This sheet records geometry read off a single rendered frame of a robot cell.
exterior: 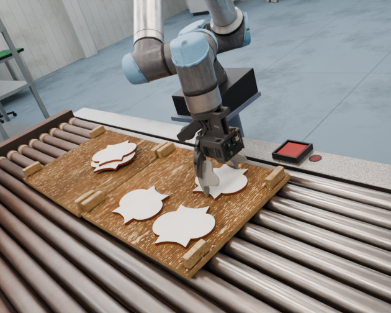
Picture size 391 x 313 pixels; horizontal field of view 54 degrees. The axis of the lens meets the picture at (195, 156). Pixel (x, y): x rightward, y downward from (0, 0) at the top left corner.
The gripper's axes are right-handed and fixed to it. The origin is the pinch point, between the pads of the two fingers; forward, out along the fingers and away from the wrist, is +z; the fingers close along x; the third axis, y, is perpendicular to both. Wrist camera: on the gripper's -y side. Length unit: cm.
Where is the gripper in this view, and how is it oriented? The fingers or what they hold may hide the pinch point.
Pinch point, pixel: (220, 180)
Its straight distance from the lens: 94.4
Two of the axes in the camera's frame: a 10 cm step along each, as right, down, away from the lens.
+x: 6.7, -5.1, 5.3
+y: 6.9, 1.8, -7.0
